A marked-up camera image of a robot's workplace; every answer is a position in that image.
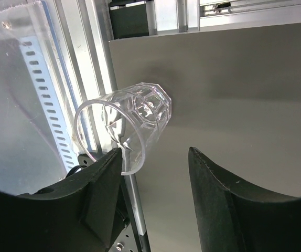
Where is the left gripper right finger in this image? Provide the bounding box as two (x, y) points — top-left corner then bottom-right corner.
(188, 147), (301, 251)

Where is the clear plastic cup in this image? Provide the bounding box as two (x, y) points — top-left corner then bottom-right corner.
(73, 82), (172, 176)

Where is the slotted cable duct rail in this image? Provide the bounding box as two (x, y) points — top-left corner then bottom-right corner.
(19, 35), (78, 172)

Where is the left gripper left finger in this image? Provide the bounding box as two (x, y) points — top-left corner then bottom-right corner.
(0, 148), (122, 251)

